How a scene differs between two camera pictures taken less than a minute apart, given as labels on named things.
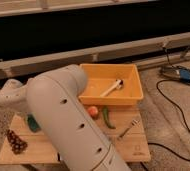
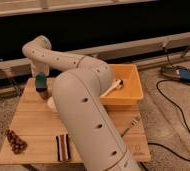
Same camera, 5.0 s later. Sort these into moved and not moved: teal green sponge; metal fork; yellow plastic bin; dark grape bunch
Moved: teal green sponge
Not moved: dark grape bunch; yellow plastic bin; metal fork
